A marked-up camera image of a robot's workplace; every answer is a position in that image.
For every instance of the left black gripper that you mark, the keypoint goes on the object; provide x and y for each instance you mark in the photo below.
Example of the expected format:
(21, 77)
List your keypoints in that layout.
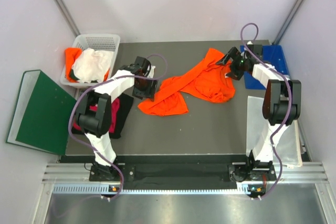
(148, 93)

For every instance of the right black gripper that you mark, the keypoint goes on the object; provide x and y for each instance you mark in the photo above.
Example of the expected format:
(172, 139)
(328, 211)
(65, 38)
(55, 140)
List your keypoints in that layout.
(232, 53)

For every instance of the orange t shirt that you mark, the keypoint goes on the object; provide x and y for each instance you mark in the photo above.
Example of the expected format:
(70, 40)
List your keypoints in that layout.
(71, 54)
(206, 81)

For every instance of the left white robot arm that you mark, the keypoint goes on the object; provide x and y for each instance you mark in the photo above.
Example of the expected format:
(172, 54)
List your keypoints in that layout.
(105, 156)

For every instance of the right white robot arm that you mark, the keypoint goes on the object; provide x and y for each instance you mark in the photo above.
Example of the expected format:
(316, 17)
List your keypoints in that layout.
(280, 108)

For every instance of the black folded t shirt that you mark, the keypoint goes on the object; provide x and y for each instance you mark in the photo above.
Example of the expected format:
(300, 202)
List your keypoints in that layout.
(123, 113)

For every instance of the magenta folded t shirt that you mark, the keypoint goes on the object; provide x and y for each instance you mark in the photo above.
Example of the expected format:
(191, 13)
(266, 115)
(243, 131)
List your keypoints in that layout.
(114, 109)

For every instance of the blue folder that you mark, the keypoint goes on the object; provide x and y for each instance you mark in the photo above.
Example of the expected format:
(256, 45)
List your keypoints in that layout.
(273, 54)

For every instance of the white t shirt in basket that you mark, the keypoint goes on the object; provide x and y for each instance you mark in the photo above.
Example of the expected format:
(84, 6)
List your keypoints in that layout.
(93, 66)

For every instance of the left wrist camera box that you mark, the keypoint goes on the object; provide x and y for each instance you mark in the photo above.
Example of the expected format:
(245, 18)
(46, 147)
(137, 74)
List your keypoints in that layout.
(143, 67)

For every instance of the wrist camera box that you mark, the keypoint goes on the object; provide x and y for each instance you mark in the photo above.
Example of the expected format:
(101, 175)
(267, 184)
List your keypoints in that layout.
(143, 67)
(256, 51)

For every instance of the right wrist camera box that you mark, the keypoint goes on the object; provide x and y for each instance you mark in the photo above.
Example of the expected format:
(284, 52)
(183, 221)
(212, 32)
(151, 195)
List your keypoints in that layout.
(256, 51)

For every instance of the green ring binder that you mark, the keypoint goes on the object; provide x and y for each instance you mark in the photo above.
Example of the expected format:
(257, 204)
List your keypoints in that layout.
(41, 115)

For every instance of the aluminium frame rail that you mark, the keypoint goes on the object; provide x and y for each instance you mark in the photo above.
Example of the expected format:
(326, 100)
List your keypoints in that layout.
(308, 173)

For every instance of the slotted grey cable duct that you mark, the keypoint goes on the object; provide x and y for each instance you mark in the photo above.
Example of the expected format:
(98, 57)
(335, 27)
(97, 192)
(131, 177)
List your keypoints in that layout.
(105, 189)

